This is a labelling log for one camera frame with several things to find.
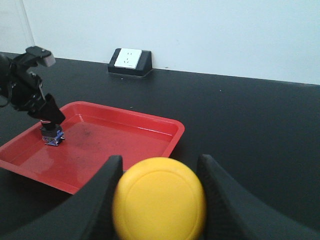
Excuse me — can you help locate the red plastic tray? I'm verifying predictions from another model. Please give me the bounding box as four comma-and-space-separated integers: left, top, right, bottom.
0, 101, 185, 194

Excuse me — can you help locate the red mushroom push button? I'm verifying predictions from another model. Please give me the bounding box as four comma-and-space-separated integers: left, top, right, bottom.
40, 120, 65, 147

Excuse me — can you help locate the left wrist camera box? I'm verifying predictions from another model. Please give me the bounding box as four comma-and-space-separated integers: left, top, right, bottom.
25, 46, 56, 67

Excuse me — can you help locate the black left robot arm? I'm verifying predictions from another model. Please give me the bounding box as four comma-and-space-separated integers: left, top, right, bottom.
0, 53, 66, 125

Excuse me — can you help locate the black white power socket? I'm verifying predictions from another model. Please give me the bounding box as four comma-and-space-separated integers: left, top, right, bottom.
107, 48, 153, 77

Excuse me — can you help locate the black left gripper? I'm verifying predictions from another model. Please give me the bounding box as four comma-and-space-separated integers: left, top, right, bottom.
9, 53, 66, 125

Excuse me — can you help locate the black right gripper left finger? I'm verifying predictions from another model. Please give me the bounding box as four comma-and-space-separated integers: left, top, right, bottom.
1, 155, 123, 240

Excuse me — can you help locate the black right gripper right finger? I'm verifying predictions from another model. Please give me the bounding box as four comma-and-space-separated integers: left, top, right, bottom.
197, 154, 320, 240

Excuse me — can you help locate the yellow mushroom push button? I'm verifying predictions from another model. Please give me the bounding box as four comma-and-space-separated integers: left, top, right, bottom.
112, 157, 207, 240

